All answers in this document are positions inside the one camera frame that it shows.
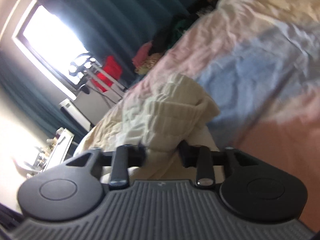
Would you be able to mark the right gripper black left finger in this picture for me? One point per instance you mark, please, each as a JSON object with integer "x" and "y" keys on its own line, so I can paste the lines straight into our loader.
{"x": 120, "y": 160}

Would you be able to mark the white vanity desk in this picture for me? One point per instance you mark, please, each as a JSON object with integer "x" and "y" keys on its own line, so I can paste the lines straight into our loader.
{"x": 58, "y": 149}

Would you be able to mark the pile of dark clothes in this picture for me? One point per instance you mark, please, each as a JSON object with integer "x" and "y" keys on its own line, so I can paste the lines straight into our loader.
{"x": 151, "y": 52}

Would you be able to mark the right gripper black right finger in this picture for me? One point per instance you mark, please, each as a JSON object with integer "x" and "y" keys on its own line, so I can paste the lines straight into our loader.
{"x": 203, "y": 159}

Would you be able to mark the window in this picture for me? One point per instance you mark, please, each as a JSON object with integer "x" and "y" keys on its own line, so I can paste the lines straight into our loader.
{"x": 52, "y": 47}

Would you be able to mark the pink blue bed sheet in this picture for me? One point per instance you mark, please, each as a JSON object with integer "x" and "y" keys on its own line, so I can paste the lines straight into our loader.
{"x": 259, "y": 61}

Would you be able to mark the red garment on stand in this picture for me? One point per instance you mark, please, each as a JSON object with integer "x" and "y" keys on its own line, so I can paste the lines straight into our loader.
{"x": 109, "y": 72}

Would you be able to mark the teal curtain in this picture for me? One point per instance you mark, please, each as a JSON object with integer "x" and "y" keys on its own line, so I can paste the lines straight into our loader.
{"x": 47, "y": 116}
{"x": 117, "y": 27}

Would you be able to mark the teal left curtain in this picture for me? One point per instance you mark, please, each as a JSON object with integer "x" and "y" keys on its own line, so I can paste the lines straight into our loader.
{"x": 47, "y": 116}

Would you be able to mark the black white folding chair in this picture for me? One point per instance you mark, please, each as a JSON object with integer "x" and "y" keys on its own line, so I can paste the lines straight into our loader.
{"x": 75, "y": 115}

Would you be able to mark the cream white sweatpants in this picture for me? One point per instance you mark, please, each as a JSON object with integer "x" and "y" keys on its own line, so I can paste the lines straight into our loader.
{"x": 160, "y": 119}

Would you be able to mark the teal right curtain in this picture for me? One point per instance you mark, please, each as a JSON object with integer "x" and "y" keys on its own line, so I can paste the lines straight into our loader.
{"x": 117, "y": 27}

